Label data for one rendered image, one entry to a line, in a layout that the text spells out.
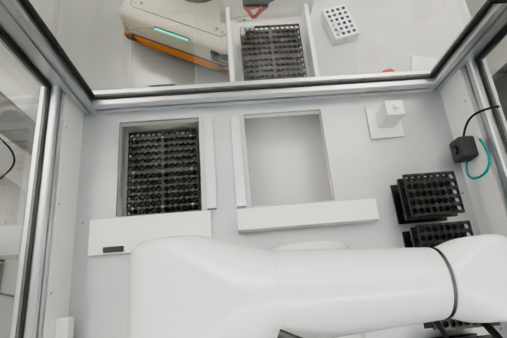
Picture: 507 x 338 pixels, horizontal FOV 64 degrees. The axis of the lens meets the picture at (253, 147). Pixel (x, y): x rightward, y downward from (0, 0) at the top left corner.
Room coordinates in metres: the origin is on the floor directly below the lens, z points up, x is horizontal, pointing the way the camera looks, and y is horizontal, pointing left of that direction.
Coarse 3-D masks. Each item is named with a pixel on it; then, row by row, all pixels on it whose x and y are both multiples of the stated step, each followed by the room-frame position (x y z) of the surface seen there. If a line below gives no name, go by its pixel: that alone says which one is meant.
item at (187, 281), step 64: (192, 256) 0.04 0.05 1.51; (256, 256) 0.05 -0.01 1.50; (320, 256) 0.05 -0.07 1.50; (384, 256) 0.05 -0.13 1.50; (448, 256) 0.06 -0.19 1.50; (128, 320) -0.01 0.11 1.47; (192, 320) -0.01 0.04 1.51; (256, 320) -0.01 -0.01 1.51; (320, 320) 0.00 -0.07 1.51; (384, 320) 0.00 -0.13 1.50
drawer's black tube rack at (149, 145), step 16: (128, 144) 0.38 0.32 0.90; (144, 144) 0.39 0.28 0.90; (160, 144) 0.39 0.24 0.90; (176, 144) 0.39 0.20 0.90; (192, 144) 0.40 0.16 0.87; (128, 160) 0.34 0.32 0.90; (144, 160) 0.34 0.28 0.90; (160, 160) 0.35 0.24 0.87; (176, 160) 0.36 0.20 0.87; (192, 160) 0.35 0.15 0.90; (128, 176) 0.30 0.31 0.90; (144, 176) 0.30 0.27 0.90; (160, 176) 0.31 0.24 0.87; (176, 176) 0.30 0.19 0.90; (192, 176) 0.31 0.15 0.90; (144, 192) 0.26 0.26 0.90; (160, 192) 0.26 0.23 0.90; (176, 192) 0.26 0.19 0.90; (192, 192) 0.26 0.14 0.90; (128, 208) 0.21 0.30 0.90; (144, 208) 0.22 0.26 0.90; (160, 208) 0.23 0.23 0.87; (176, 208) 0.22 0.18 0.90; (192, 208) 0.22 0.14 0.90
